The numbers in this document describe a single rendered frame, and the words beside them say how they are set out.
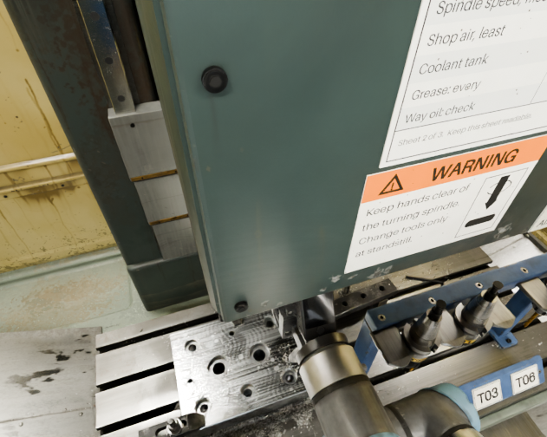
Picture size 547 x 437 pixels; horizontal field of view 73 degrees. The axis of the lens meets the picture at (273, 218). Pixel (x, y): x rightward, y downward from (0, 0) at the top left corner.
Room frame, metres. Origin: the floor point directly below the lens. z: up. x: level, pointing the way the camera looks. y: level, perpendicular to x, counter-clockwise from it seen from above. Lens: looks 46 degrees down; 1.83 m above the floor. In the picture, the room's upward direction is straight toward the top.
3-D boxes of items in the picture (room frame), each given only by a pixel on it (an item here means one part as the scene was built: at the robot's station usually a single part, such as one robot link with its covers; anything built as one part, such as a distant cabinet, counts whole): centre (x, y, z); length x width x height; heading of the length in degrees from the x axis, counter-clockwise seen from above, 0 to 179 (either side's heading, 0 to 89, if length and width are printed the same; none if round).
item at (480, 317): (0.34, -0.37, 1.26); 0.04 x 0.04 x 0.07
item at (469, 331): (0.34, -0.37, 1.21); 0.06 x 0.06 x 0.03
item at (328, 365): (0.19, -0.08, 1.37); 0.08 x 0.05 x 0.08; 109
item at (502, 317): (0.36, -0.42, 1.21); 0.07 x 0.05 x 0.01; 19
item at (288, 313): (0.26, -0.05, 1.36); 0.12 x 0.08 x 0.09; 19
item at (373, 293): (0.54, -0.22, 0.93); 0.26 x 0.05 x 0.06; 114
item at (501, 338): (0.48, -0.61, 1.05); 0.10 x 0.05 x 0.30; 19
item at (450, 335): (0.32, -0.31, 1.21); 0.07 x 0.05 x 0.01; 19
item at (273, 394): (0.36, 0.08, 0.97); 0.29 x 0.23 x 0.05; 109
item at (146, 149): (0.80, 0.14, 1.16); 0.48 x 0.05 x 0.51; 109
